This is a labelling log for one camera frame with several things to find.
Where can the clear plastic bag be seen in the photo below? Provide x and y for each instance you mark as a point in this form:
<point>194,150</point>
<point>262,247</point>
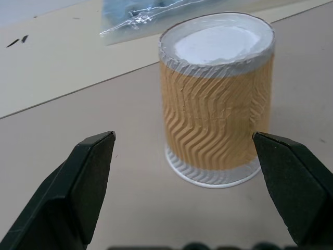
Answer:
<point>135,20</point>

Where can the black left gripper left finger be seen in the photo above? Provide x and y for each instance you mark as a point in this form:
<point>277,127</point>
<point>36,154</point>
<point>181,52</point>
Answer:
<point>65,192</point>

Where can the brown ribbed paper cup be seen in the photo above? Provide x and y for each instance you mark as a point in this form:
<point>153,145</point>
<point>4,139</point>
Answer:
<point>216,109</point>

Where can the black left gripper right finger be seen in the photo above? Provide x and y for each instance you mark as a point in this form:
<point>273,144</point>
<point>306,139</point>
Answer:
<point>294,182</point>

